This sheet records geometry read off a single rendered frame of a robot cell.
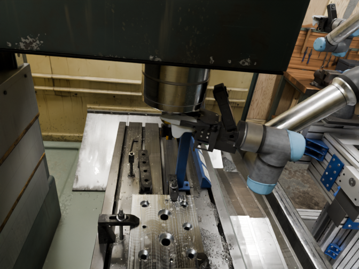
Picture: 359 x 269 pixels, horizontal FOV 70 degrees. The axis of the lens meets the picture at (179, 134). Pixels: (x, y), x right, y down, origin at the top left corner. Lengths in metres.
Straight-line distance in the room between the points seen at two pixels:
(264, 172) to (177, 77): 0.34
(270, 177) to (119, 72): 1.22
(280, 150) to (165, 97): 0.31
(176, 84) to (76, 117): 1.38
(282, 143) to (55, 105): 1.52
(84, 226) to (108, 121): 0.70
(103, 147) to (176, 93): 1.15
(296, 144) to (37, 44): 0.58
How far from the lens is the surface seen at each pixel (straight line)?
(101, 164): 1.60
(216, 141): 0.67
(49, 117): 1.93
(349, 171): 1.23
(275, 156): 0.68
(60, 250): 1.33
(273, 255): 1.28
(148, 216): 0.92
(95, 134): 1.72
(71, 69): 1.74
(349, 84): 0.85
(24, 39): 0.52
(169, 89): 0.55
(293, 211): 1.39
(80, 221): 1.41
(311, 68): 3.74
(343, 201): 1.32
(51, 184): 1.26
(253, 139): 0.65
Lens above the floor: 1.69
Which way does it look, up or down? 31 degrees down
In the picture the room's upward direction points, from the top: 8 degrees clockwise
